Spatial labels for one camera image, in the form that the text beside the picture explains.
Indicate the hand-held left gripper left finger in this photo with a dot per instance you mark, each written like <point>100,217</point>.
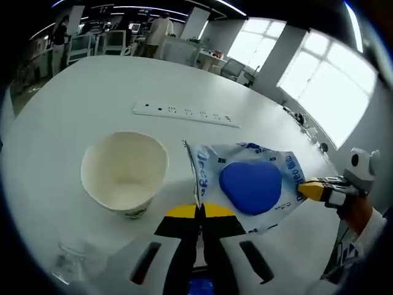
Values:
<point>172,227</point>

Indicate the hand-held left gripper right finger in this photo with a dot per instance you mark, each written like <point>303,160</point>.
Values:
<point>221,227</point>

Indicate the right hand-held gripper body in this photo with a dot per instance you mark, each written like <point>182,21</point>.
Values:
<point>362,172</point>

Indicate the blue and clear plastic bag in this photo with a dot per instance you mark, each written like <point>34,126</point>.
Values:
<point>255,190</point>

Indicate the white paper cup item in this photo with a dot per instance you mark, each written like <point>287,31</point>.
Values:
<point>122,166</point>

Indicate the clear plastic bottle item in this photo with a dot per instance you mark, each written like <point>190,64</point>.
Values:
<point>76,264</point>

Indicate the small desk items cluster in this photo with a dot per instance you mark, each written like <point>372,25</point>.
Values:
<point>307,129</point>

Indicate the person's right hand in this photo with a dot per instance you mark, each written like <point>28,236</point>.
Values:
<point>357,212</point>

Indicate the large window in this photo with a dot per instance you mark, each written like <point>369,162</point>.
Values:
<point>331,89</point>

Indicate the white power strip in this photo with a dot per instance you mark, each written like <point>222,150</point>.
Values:
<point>184,112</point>

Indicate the grey office chair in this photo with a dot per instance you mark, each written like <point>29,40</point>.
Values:
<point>233,69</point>

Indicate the white table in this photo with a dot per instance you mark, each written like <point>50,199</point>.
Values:
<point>92,92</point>

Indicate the small window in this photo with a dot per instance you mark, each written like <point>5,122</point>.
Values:
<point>258,43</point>

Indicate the grey partition panel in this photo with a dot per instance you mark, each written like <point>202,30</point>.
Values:
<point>181,50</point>

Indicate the white chair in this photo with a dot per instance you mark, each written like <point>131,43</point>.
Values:
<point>81,46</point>
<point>116,41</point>

